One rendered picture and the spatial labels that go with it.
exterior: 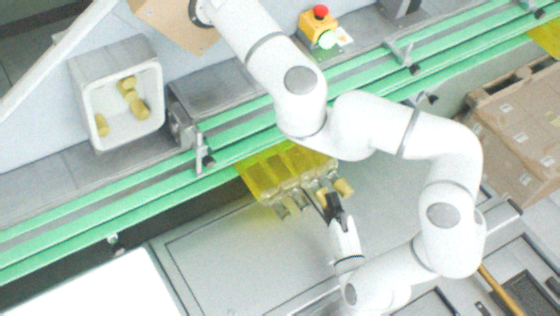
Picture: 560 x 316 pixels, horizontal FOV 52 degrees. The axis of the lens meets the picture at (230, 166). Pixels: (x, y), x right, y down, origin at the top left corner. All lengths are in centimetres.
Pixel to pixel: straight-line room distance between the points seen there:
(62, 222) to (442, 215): 81
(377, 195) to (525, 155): 348
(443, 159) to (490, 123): 412
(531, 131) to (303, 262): 394
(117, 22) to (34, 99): 24
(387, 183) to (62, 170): 89
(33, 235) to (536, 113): 462
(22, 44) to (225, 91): 83
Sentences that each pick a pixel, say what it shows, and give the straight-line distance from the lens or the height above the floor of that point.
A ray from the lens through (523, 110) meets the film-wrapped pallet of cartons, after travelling 536.
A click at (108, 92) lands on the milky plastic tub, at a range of 131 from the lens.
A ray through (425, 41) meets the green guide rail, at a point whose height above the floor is 92.
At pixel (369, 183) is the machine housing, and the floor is 110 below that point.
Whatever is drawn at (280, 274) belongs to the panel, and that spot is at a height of 122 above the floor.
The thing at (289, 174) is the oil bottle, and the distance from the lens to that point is 141.
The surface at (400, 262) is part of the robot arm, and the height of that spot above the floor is 141.
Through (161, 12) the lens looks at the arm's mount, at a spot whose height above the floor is 85.
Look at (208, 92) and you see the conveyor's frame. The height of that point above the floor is 83.
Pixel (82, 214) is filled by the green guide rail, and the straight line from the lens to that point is 135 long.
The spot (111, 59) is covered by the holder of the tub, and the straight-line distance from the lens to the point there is 121.
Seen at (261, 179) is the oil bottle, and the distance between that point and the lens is 139.
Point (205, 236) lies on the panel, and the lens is 148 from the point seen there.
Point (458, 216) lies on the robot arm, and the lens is 96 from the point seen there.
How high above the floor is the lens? 160
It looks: 27 degrees down
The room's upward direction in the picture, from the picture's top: 146 degrees clockwise
